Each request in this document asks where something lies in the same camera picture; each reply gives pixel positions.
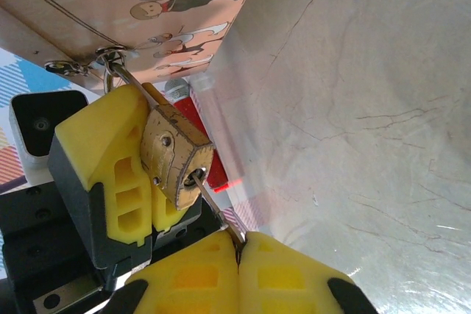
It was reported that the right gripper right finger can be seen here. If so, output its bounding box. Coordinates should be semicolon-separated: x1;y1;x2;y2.
235;231;380;314

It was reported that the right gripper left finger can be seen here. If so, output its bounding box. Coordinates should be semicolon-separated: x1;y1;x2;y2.
109;230;241;314

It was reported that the silver key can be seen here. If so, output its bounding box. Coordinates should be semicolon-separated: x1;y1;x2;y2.
192;171;247;253

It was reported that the brass padlock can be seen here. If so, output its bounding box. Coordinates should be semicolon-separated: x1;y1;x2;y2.
104;57;216;213

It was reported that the silver box latch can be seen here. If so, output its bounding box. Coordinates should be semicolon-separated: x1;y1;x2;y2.
43;44;128;79

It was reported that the red glitter tube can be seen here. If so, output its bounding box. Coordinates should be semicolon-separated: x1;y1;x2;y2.
163;77;244;194

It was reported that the pink cartoon tin box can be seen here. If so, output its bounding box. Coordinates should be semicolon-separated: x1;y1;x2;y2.
0;0;268;91

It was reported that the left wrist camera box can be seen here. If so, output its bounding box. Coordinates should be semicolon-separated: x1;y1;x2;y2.
8;89;90;186

